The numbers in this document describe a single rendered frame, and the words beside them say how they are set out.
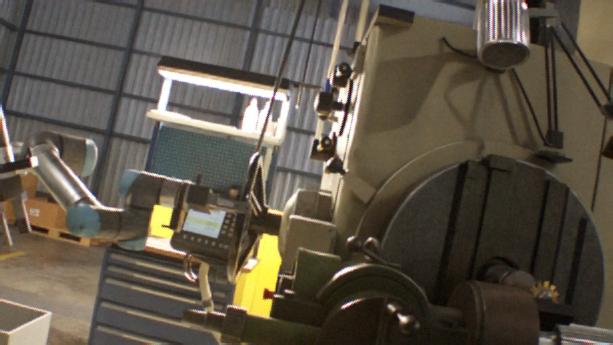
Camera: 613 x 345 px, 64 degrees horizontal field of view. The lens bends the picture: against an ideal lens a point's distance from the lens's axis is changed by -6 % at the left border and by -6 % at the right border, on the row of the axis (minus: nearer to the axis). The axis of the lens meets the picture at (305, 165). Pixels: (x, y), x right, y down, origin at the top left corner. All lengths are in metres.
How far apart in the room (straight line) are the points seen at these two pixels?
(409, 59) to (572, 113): 0.45
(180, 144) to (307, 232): 2.41
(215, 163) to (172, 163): 0.29
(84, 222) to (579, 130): 1.24
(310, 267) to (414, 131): 0.55
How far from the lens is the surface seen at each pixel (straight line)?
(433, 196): 1.20
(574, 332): 1.08
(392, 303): 0.73
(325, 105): 1.55
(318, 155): 1.71
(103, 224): 1.27
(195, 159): 3.47
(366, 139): 1.28
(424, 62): 1.34
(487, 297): 0.96
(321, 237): 1.17
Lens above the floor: 1.39
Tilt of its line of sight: 4 degrees up
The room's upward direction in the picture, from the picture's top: 12 degrees clockwise
